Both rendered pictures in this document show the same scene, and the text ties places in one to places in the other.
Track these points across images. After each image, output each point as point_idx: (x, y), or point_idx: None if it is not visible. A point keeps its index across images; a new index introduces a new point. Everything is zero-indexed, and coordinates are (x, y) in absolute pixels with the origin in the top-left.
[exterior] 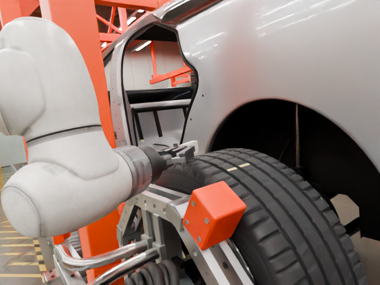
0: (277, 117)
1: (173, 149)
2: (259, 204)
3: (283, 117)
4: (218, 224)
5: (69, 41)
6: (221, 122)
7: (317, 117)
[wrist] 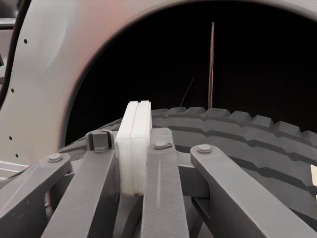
0: (173, 43)
1: (108, 175)
2: None
3: (184, 44)
4: None
5: None
6: (101, 48)
7: (239, 44)
